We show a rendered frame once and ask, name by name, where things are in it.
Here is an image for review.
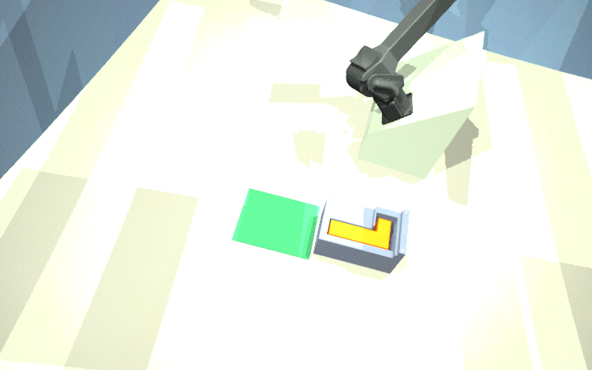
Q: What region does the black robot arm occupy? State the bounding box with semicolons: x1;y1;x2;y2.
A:
345;0;456;125

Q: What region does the orange bar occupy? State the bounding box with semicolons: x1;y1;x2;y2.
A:
327;218;392;250

